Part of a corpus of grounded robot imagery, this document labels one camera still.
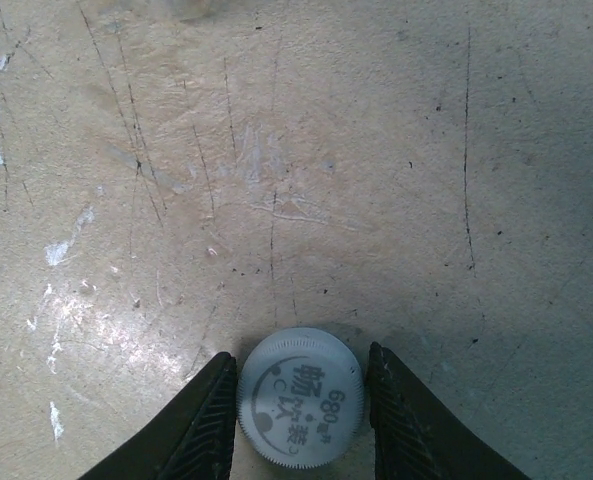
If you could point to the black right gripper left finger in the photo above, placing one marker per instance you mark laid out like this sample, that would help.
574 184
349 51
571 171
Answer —
191 440

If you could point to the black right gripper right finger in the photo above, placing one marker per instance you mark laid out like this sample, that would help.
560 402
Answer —
416 440

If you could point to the white printed bottle cap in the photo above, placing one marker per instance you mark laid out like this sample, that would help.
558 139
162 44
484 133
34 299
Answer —
301 400

